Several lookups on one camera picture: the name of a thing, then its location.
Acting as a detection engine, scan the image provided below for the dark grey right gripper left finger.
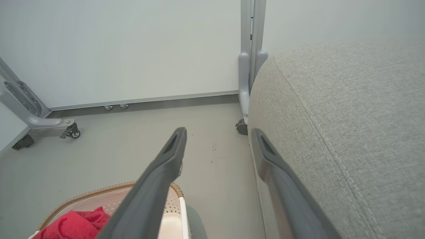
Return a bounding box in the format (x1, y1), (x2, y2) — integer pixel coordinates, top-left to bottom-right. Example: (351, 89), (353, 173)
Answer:
(96, 127), (188, 239)

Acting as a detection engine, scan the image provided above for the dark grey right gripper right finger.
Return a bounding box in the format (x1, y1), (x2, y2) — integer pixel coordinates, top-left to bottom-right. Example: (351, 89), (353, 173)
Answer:
(251, 128), (342, 239)

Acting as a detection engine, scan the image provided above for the red and white garment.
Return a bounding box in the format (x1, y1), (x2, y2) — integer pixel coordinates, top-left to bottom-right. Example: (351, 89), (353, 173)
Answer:
(33, 206), (112, 239)

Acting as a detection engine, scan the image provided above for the cream perforated laundry basket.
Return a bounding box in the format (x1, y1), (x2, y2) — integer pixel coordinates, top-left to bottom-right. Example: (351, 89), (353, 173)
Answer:
(28, 181), (191, 239)

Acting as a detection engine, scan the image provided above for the black caster wheel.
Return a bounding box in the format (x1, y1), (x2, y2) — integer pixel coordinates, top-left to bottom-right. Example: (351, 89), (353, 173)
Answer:
(60, 123), (81, 139)
(12, 134), (35, 150)
(235, 119), (249, 135)

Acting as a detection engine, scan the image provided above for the grey fabric sofa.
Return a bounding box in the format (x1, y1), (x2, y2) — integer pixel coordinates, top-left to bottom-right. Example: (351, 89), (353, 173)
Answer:
(247, 41), (425, 239)

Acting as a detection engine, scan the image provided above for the grey angled partition leg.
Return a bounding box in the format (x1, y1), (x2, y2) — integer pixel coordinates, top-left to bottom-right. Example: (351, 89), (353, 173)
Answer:
(0, 56), (75, 130)

